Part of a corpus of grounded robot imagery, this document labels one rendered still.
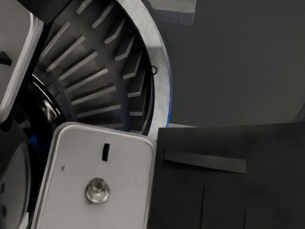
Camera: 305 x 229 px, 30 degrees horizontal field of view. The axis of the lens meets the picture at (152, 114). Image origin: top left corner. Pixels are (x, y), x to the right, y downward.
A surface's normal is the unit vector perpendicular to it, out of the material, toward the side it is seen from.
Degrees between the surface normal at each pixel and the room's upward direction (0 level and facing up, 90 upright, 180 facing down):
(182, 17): 90
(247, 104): 90
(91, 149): 8
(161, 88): 50
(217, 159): 9
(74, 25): 37
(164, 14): 90
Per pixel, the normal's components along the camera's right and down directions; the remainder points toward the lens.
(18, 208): 0.99, -0.07
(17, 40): -0.73, -0.11
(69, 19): 0.57, -0.56
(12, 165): 0.91, -0.37
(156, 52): -0.05, 0.33
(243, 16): -0.11, 0.85
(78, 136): 0.18, -0.53
